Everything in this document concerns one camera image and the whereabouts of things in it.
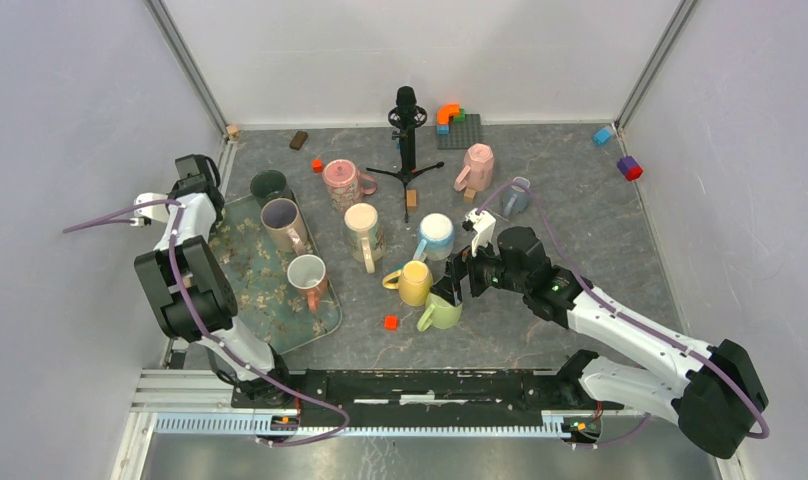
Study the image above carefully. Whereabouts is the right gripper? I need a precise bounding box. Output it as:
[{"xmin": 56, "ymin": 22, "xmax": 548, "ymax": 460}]
[{"xmin": 429, "ymin": 229, "xmax": 528, "ymax": 307}]

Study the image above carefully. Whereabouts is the dark green mug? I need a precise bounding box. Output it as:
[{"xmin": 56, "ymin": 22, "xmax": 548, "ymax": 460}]
[{"xmin": 249, "ymin": 170, "xmax": 295, "ymax": 208}]

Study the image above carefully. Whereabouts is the iridescent pink mug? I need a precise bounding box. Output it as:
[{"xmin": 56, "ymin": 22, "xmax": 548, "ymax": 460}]
[{"xmin": 261, "ymin": 198, "xmax": 308, "ymax": 255}]

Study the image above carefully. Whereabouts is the small grey-blue mug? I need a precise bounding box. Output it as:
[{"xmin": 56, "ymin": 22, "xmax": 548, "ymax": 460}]
[{"xmin": 501, "ymin": 176, "xmax": 530, "ymax": 218}]

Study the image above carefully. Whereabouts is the salmon flower mug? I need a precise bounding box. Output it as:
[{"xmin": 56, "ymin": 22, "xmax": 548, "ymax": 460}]
[{"xmin": 287, "ymin": 254, "xmax": 329, "ymax": 314}]

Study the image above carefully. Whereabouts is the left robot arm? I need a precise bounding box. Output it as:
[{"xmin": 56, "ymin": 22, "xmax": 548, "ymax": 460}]
[{"xmin": 134, "ymin": 154, "xmax": 294, "ymax": 408}]

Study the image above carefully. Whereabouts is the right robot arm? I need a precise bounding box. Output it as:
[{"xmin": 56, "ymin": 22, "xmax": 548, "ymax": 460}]
[{"xmin": 430, "ymin": 227, "xmax": 769, "ymax": 459}]

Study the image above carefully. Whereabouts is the light green mug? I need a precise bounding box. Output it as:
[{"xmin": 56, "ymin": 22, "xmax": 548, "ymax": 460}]
[{"xmin": 416, "ymin": 293, "xmax": 463, "ymax": 332}]

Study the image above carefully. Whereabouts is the yellow mug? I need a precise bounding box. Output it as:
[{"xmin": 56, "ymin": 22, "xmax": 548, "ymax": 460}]
[{"xmin": 382, "ymin": 260, "xmax": 433, "ymax": 307}]

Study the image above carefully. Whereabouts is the blue white mug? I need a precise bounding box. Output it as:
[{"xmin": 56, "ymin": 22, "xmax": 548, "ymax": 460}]
[{"xmin": 413, "ymin": 213, "xmax": 455, "ymax": 261}]

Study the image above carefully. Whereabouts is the tall seashell cream mug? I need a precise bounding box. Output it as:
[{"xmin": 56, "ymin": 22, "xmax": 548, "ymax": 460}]
[{"xmin": 344, "ymin": 203, "xmax": 386, "ymax": 274}]

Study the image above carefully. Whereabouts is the pink octagonal mug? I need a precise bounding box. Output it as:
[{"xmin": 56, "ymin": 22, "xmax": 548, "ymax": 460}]
[{"xmin": 454, "ymin": 143, "xmax": 494, "ymax": 192}]

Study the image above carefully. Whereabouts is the pink ghost pattern mug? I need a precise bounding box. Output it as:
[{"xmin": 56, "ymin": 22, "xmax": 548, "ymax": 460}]
[{"xmin": 322, "ymin": 159, "xmax": 378, "ymax": 213}]

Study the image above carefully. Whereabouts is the red cube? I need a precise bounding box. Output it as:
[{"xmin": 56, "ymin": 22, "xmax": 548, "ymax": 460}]
[{"xmin": 383, "ymin": 315, "xmax": 399, "ymax": 331}]

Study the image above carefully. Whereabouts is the brown block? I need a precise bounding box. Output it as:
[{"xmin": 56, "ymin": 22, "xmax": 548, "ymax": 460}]
[{"xmin": 289, "ymin": 130, "xmax": 309, "ymax": 151}]

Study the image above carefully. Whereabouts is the floral green tray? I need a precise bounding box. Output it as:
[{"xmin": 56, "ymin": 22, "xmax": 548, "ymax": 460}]
[{"xmin": 209, "ymin": 196, "xmax": 342, "ymax": 354}]

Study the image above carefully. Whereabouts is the grey lego baseplate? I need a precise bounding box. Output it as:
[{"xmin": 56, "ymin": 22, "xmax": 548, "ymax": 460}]
[{"xmin": 437, "ymin": 114, "xmax": 483, "ymax": 150}]

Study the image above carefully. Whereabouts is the black microphone on tripod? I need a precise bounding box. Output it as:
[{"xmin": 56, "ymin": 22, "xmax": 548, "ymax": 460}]
[{"xmin": 366, "ymin": 86, "xmax": 445, "ymax": 198}]

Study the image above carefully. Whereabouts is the orange curved block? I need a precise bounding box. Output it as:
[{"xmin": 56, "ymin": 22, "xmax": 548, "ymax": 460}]
[{"xmin": 436, "ymin": 103, "xmax": 461, "ymax": 125}]

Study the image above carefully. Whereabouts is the blue block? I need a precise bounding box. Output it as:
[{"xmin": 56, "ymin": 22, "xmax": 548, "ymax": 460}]
[{"xmin": 592, "ymin": 125, "xmax": 615, "ymax": 146}]

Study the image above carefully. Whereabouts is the purple red block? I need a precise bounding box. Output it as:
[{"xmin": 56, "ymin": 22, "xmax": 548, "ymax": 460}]
[{"xmin": 617, "ymin": 155, "xmax": 644, "ymax": 182}]

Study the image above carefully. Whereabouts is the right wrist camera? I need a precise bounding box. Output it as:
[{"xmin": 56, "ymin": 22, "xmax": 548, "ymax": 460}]
[{"xmin": 462, "ymin": 208, "xmax": 496, "ymax": 257}]

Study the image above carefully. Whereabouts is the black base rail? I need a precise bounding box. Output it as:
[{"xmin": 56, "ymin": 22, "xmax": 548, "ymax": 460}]
[{"xmin": 217, "ymin": 369, "xmax": 603, "ymax": 430}]

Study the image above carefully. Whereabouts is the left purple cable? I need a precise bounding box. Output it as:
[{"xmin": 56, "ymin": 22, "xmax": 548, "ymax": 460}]
[{"xmin": 62, "ymin": 199, "xmax": 351, "ymax": 449}]

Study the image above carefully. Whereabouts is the purple cable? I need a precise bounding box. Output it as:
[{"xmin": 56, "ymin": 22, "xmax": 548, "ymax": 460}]
[
  {"xmin": 476, "ymin": 180, "xmax": 771, "ymax": 441},
  {"xmin": 62, "ymin": 199, "xmax": 351, "ymax": 449}
]

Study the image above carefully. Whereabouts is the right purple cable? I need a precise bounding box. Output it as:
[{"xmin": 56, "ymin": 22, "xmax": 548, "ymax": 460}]
[{"xmin": 476, "ymin": 180, "xmax": 771, "ymax": 441}]

